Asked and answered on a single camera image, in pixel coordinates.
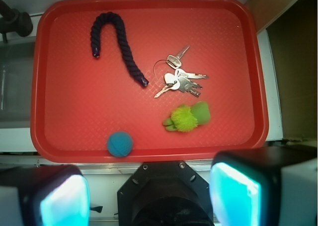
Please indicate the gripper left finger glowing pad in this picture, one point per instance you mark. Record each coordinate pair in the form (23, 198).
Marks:
(55, 195)

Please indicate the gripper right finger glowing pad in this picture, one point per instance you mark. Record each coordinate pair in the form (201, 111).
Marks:
(267, 186)

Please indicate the green fuzzy toy animal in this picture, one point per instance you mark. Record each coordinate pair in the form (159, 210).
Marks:
(186, 118)

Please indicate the blue yarn ball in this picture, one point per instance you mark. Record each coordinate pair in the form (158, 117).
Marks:
(119, 144)

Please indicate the red plastic tray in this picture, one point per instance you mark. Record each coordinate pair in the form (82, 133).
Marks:
(93, 76)

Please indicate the silver key bunch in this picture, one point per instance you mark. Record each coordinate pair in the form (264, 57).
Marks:
(180, 79)

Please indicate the black octagonal mount base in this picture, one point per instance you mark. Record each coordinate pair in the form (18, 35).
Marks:
(165, 194)

